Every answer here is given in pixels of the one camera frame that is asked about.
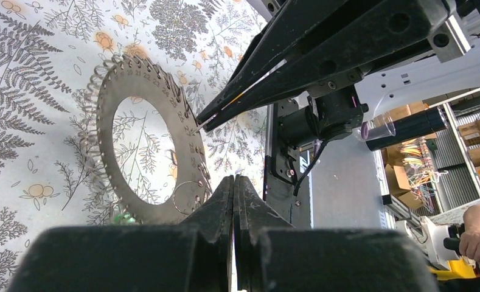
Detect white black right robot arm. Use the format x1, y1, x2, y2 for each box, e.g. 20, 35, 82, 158
197, 1, 480, 131

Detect white teleoperation handle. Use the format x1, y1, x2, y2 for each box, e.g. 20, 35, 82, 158
420, 217, 461, 271

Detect clear plastic cup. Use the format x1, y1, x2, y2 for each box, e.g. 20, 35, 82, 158
353, 112, 396, 142

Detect black cylinder rod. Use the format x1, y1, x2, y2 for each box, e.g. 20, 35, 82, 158
366, 107, 447, 151

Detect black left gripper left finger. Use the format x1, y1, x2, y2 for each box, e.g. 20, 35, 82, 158
182, 176, 234, 291

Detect operator hand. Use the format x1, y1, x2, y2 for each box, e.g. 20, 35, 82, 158
459, 205, 480, 267

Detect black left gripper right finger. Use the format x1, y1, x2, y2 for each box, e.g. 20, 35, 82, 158
234, 175, 293, 291

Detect green key tag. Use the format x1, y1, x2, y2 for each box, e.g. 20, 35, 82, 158
112, 212, 137, 225

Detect floral patterned table mat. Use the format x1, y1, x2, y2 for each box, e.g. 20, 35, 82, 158
0, 1, 266, 291

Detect cardboard boxes on shelf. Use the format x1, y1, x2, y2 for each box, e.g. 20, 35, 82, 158
381, 103, 480, 216

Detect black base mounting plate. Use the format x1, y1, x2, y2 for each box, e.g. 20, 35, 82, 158
263, 100, 312, 229

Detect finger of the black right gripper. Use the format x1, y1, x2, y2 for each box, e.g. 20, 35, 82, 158
203, 1, 451, 131
197, 1, 347, 123

